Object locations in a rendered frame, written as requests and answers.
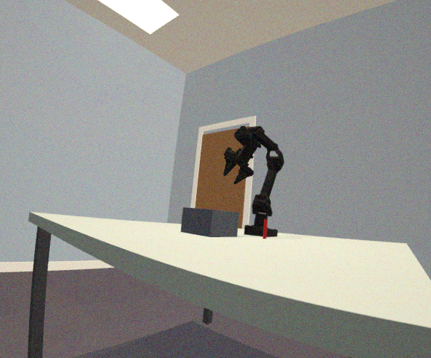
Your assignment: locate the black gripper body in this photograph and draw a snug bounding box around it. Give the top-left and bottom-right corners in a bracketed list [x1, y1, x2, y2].
[224, 147, 254, 177]

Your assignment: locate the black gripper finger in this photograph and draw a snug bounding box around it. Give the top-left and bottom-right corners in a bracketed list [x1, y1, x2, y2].
[234, 170, 250, 184]
[223, 157, 237, 176]

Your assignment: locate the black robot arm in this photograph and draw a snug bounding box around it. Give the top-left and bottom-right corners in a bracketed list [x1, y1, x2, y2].
[234, 126, 284, 228]

